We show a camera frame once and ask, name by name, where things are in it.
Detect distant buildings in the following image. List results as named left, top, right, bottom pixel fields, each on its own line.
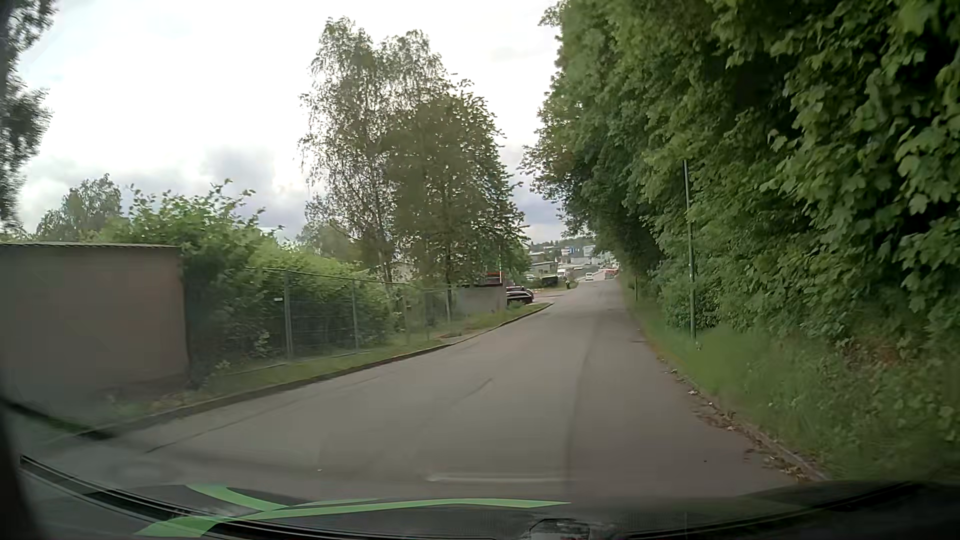
left=526, top=238, right=621, bottom=288

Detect tall birch trees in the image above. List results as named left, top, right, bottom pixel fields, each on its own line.
left=296, top=16, right=532, bottom=301

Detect grey asphalt road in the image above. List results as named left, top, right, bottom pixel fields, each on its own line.
left=30, top=279, right=826, bottom=500

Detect grass verge with kerb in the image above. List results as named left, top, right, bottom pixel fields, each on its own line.
left=45, top=301, right=555, bottom=440

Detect thin metal pole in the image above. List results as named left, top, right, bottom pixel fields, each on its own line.
left=681, top=159, right=698, bottom=342

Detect car's own bonnet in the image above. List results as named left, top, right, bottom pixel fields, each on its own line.
left=15, top=456, right=960, bottom=540

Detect green bushes behind fence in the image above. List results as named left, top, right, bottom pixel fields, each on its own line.
left=101, top=180, right=399, bottom=384

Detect dense wood of trees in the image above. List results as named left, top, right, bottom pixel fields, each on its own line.
left=522, top=0, right=960, bottom=354

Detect overgrown grass verge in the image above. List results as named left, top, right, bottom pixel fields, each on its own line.
left=618, top=279, right=960, bottom=481

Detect brown flat-roofed garage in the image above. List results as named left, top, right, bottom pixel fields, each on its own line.
left=0, top=241, right=190, bottom=410

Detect distant tree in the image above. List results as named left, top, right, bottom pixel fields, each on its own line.
left=33, top=174, right=125, bottom=243

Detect dark tree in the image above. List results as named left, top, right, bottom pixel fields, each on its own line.
left=0, top=0, right=57, bottom=234

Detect grey concrete wall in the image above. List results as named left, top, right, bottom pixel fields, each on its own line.
left=453, top=285, right=509, bottom=317

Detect wire mesh fence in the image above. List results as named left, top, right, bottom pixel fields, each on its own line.
left=186, top=266, right=455, bottom=369

